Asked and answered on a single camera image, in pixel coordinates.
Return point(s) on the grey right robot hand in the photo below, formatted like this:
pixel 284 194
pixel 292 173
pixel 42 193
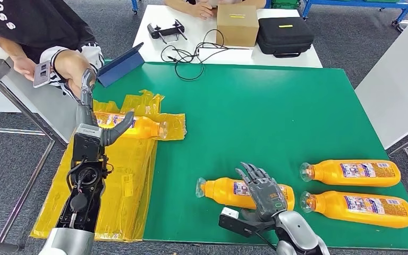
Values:
pixel 265 197

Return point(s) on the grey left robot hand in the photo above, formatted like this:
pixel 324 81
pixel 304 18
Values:
pixel 86 114

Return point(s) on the orange detergent bottle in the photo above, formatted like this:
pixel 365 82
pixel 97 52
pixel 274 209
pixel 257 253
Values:
pixel 330 176
pixel 221 191
pixel 330 209
pixel 144 128

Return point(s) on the white table metal legs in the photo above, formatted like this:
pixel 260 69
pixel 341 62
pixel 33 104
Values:
pixel 394 88
pixel 42 105

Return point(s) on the blue tablet case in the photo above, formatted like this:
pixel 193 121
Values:
pixel 119 67

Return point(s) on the smartphone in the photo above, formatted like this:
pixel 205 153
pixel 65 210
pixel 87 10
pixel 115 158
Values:
pixel 42 74

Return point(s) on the green table mat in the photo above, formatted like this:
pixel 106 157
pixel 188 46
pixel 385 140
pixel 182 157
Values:
pixel 260 105

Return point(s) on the person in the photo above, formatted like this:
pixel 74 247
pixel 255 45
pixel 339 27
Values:
pixel 31 24
pixel 197 8

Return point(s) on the black phone holder controller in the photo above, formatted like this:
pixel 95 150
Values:
pixel 162 31

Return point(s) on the black zip case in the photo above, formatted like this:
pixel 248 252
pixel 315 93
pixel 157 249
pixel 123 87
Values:
pixel 283 38

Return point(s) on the brown cardboard box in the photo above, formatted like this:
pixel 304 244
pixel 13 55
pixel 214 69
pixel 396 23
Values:
pixel 237 31

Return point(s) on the green plastic crates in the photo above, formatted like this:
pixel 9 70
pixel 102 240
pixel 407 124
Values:
pixel 285 4

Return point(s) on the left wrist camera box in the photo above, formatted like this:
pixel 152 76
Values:
pixel 86 144

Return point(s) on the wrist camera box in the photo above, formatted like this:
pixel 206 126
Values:
pixel 86 144
pixel 235 223

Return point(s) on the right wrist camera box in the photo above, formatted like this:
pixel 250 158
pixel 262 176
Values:
pixel 235 223

